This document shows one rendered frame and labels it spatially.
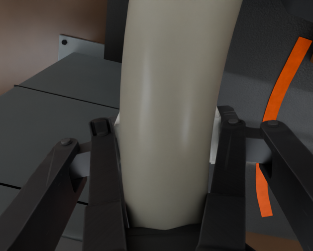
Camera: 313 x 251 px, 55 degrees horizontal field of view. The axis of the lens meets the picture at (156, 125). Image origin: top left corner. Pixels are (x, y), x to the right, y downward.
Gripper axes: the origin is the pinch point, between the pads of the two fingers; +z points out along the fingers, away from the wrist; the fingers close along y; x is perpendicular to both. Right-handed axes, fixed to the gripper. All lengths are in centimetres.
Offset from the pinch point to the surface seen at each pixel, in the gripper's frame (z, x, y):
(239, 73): 86, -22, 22
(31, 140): 29.2, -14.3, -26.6
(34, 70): 93, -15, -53
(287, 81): 84, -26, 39
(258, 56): 85, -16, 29
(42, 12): 92, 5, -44
